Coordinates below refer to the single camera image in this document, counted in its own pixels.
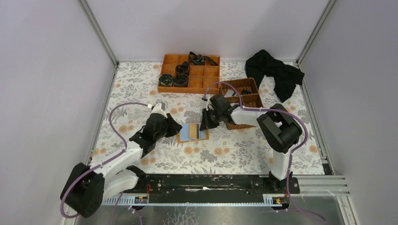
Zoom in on card with dark stripe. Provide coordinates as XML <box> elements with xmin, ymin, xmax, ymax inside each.
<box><xmin>189</xmin><ymin>123</ymin><xmax>201</xmax><ymax>140</ymax></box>

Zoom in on brown wicker basket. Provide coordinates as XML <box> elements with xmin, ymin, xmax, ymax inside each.
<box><xmin>219</xmin><ymin>77</ymin><xmax>264</xmax><ymax>130</ymax></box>

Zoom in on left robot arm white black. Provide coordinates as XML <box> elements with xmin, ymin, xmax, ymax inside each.
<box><xmin>60</xmin><ymin>112</ymin><xmax>182</xmax><ymax>218</ymax></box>

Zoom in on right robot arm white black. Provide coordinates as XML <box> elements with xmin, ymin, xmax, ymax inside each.
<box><xmin>199</xmin><ymin>93</ymin><xmax>303</xmax><ymax>180</ymax></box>

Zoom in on silver card in basket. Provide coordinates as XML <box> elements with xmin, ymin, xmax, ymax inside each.
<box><xmin>224</xmin><ymin>90</ymin><xmax>236</xmax><ymax>98</ymax></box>

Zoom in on black card in basket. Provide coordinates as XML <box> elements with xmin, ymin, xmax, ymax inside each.
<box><xmin>241</xmin><ymin>90</ymin><xmax>252</xmax><ymax>95</ymax></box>

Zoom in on floral patterned table mat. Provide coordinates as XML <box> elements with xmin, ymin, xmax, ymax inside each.
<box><xmin>91</xmin><ymin>62</ymin><xmax>324</xmax><ymax>175</ymax></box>

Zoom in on rolled dark belt left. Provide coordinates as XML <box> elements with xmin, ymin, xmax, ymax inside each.
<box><xmin>158</xmin><ymin>74</ymin><xmax>174</xmax><ymax>87</ymax></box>

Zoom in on rolled black belt middle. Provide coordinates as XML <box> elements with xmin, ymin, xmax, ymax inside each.
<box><xmin>173</xmin><ymin>73</ymin><xmax>189</xmax><ymax>87</ymax></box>

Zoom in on rolled black belt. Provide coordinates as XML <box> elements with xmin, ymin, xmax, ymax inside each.
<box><xmin>175</xmin><ymin>61</ymin><xmax>190</xmax><ymax>75</ymax></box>
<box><xmin>173</xmin><ymin>73</ymin><xmax>189</xmax><ymax>87</ymax></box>

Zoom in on orange wooden divided tray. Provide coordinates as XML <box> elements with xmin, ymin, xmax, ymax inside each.
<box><xmin>157</xmin><ymin>52</ymin><xmax>221</xmax><ymax>94</ymax></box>

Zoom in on rolled black belt upper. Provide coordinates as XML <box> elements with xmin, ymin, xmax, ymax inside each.
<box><xmin>175</xmin><ymin>61</ymin><xmax>190</xmax><ymax>75</ymax></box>

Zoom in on loose dark belt top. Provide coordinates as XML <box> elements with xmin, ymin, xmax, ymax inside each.
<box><xmin>188</xmin><ymin>52</ymin><xmax>218</xmax><ymax>66</ymax></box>

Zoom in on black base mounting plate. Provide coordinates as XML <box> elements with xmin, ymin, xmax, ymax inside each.
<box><xmin>126</xmin><ymin>174</ymin><xmax>300</xmax><ymax>205</ymax></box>

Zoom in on black crumpled cloth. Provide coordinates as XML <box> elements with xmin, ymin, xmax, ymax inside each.
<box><xmin>245</xmin><ymin>49</ymin><xmax>305</xmax><ymax>103</ymax></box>

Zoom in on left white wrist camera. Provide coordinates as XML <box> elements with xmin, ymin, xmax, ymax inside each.
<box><xmin>147</xmin><ymin>103</ymin><xmax>167</xmax><ymax>117</ymax></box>

